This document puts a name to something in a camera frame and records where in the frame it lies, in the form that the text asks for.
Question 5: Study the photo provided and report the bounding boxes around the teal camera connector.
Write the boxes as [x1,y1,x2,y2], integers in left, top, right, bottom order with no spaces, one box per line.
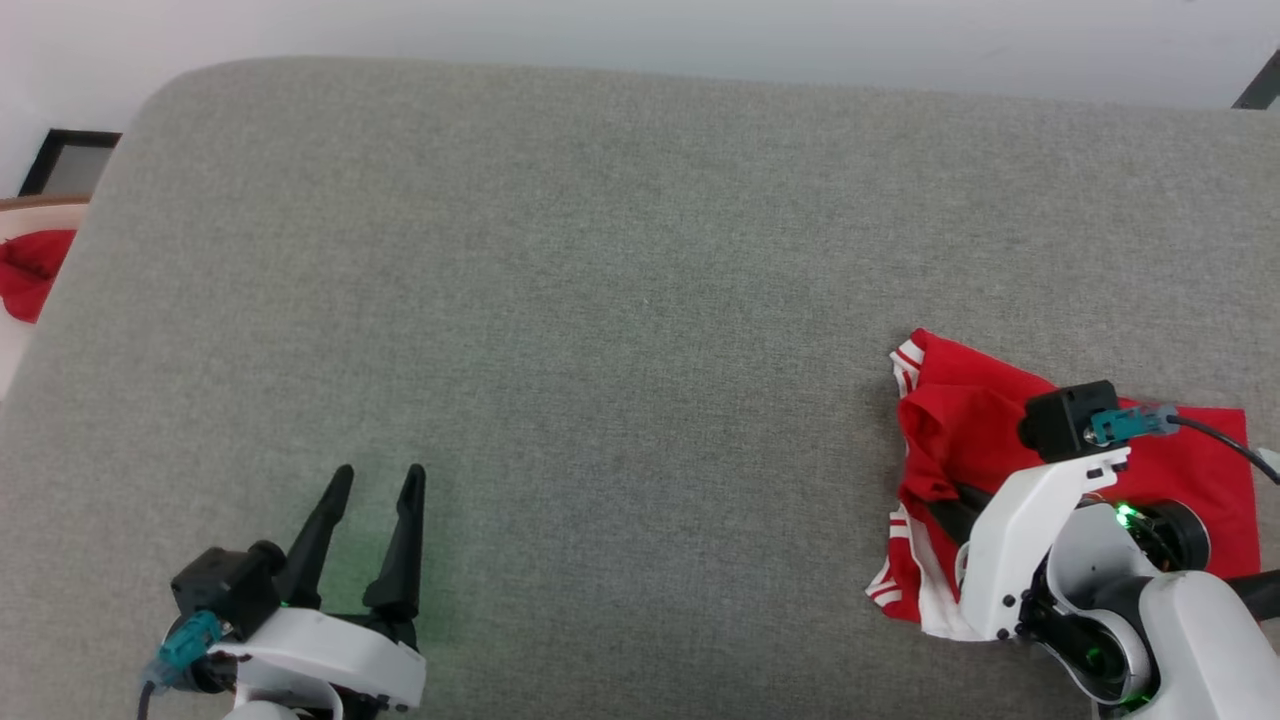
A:
[150,612,223,693]
[1090,403,1181,447]

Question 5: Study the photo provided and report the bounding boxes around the teal right camera connector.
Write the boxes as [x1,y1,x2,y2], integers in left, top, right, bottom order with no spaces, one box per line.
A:
[1090,403,1181,447]

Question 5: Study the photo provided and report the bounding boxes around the red basketball jersey white sleeves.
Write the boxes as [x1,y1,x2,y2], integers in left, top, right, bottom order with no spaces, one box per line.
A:
[865,328,1263,641]

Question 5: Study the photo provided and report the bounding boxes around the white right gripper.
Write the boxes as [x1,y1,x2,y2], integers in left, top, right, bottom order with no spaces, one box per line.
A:
[927,445,1211,641]

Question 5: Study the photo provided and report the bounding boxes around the black rectangular frame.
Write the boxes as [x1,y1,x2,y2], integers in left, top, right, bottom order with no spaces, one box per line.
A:
[18,128,123,198]

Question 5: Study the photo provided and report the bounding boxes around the red cloth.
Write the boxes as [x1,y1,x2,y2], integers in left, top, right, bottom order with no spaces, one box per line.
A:
[0,228,79,323]

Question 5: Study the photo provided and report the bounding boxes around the black right camera cable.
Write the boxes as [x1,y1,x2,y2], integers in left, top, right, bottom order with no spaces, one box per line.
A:
[1170,413,1280,471]

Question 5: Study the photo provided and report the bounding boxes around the teal left camera connector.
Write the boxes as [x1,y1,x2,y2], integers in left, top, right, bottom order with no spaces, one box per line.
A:
[150,612,223,693]

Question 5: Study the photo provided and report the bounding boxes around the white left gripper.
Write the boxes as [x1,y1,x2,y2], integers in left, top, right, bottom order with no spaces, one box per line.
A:
[204,463,429,720]

